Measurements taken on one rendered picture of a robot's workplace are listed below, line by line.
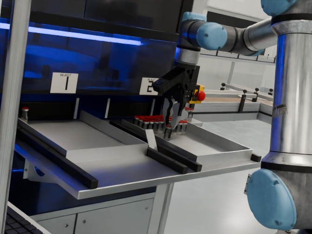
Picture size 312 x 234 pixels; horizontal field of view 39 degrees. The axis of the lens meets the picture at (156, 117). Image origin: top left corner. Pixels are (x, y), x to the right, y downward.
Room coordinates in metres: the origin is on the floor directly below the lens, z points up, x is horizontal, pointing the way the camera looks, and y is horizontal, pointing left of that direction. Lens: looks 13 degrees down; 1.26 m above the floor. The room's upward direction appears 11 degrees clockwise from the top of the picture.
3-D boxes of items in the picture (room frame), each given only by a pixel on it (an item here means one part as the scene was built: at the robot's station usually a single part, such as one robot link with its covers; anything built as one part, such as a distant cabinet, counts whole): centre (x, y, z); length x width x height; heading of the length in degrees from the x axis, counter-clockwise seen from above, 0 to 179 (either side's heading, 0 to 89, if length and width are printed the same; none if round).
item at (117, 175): (1.26, 0.05, 0.87); 0.70 x 0.48 x 0.02; 135
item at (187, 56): (1.37, -0.06, 1.15); 0.08 x 0.08 x 0.05
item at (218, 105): (1.99, -0.22, 0.92); 0.69 x 0.16 x 0.16; 135
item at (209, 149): (1.34, -0.10, 0.90); 0.34 x 0.26 x 0.04; 44
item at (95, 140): (1.19, 0.22, 0.90); 0.34 x 0.26 x 0.04; 45
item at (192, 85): (1.37, -0.06, 1.07); 0.09 x 0.08 x 0.12; 134
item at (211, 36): (1.28, -0.12, 1.23); 0.11 x 0.11 x 0.08; 24
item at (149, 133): (1.17, -0.04, 0.91); 0.14 x 0.03 x 0.06; 45
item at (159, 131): (1.42, -0.03, 0.90); 0.18 x 0.02 x 0.05; 134
